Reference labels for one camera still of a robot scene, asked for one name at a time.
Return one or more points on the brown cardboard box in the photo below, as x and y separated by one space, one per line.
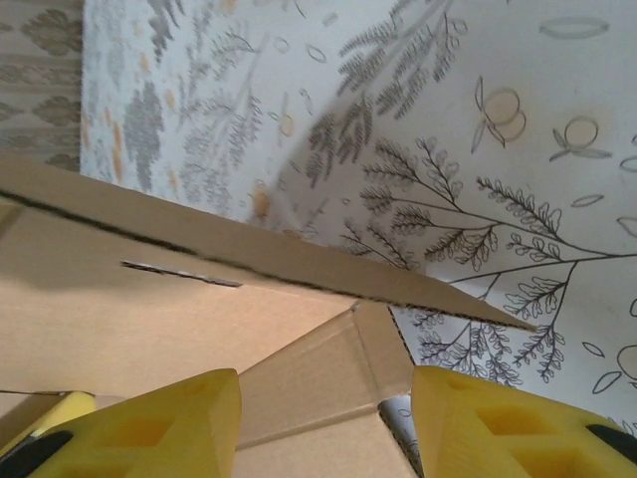
149 323

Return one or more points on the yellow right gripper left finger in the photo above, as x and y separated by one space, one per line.
164 433

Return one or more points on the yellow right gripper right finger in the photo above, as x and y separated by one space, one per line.
497 433

